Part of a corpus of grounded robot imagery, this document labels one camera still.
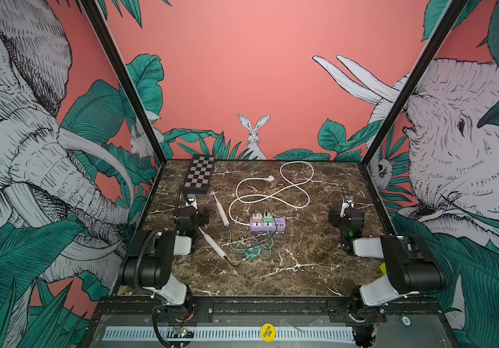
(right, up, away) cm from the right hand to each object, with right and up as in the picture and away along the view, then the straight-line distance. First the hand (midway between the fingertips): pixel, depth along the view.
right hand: (344, 204), depth 95 cm
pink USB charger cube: (-39, -6, -2) cm, 39 cm away
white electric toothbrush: (-57, -16, -6) cm, 60 cm away
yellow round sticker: (-35, -39, -24) cm, 58 cm away
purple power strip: (-37, -10, -2) cm, 38 cm away
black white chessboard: (-69, +13, +16) cm, 72 cm away
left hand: (-67, 0, 0) cm, 67 cm away
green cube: (-34, -5, -4) cm, 35 cm away
